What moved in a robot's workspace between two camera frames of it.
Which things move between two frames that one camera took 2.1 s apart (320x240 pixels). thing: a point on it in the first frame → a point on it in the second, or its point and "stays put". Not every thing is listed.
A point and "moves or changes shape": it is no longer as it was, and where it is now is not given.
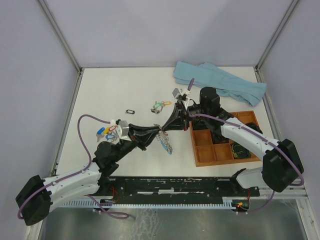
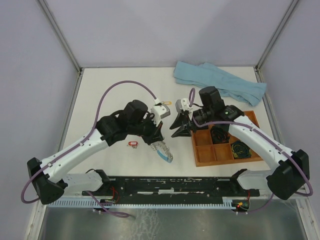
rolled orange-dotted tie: (218, 138) stays put
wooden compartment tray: (206, 153) stays put
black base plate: (178, 187) stays put
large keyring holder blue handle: (167, 147) moves or changes shape
